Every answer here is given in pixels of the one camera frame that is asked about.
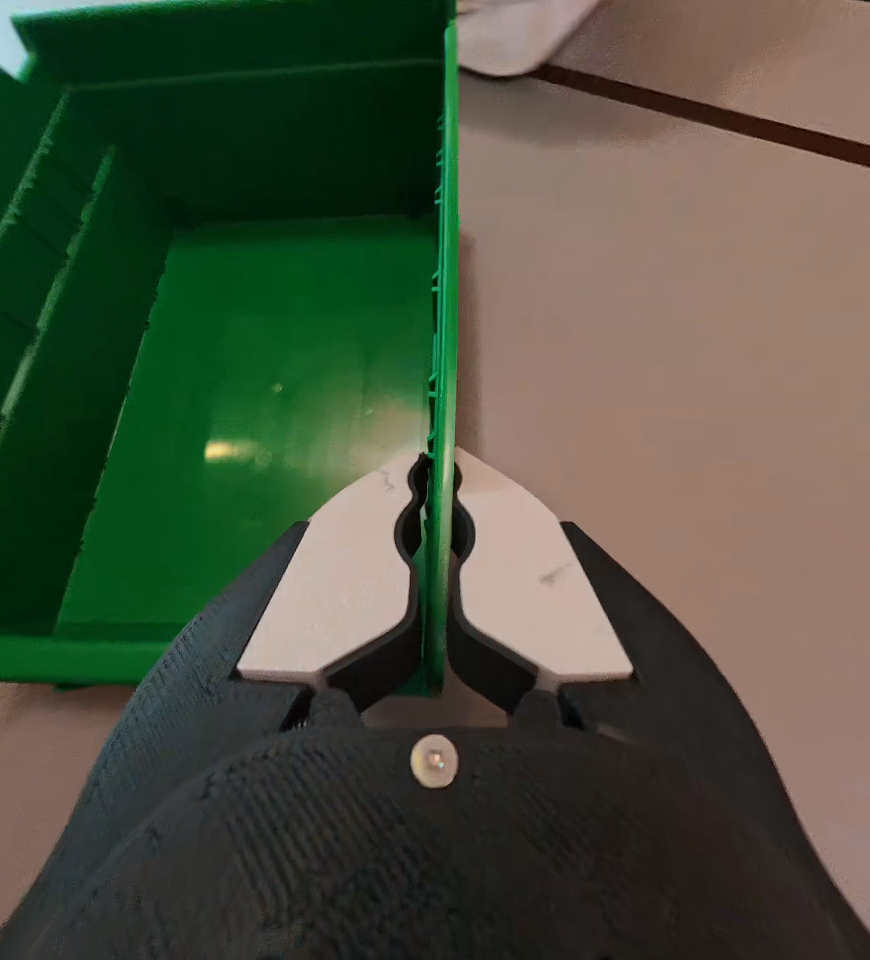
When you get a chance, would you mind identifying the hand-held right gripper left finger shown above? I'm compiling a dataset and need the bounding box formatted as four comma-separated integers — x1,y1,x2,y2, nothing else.
237,450,430,711

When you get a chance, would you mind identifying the green plastic bin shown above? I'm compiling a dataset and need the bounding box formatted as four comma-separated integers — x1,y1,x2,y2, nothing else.
0,0,462,699

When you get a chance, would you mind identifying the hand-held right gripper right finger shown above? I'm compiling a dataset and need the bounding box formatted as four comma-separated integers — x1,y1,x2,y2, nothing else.
446,446,636,715

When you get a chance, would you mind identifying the white sheet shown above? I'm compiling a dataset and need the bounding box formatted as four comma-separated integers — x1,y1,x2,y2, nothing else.
456,0,602,78

